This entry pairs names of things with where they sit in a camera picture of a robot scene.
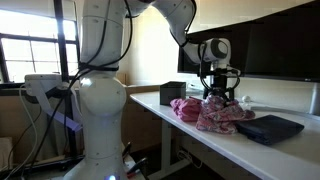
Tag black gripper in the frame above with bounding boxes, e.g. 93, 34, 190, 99
203, 73, 236, 102

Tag pink floral patterned cloth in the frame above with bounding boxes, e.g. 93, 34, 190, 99
195, 94, 256, 135

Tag plain pink cloth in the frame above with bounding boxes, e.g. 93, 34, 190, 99
169, 96, 204, 123

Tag dark grey fabric box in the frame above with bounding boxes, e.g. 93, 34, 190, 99
159, 81, 187, 107

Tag dark folded cloth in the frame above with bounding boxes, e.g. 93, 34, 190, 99
235, 114, 305, 146

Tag black computer monitor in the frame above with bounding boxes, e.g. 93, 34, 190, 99
177, 20, 249, 76
244, 0, 320, 84

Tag white desk leg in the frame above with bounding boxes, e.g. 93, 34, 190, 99
146, 119, 191, 180

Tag brown wooden cabinet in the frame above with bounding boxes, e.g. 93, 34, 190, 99
120, 84, 165, 154

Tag silver monitor stand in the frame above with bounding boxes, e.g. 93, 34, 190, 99
249, 83, 320, 118

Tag black red clamps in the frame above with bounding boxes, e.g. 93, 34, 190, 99
121, 141, 150, 179

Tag black vertical pole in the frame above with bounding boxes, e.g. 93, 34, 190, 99
53, 0, 77, 159

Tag purple metal bar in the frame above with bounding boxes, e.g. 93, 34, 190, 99
44, 107, 83, 133

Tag white device on stand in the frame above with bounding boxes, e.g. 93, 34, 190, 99
24, 73, 64, 98

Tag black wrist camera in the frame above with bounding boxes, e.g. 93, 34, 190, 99
213, 65, 242, 78

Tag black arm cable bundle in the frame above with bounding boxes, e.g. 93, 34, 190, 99
28, 0, 134, 176

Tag white hanging cable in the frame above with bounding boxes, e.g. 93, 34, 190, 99
2, 84, 40, 180

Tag window with dark frame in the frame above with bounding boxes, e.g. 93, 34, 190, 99
0, 0, 81, 88

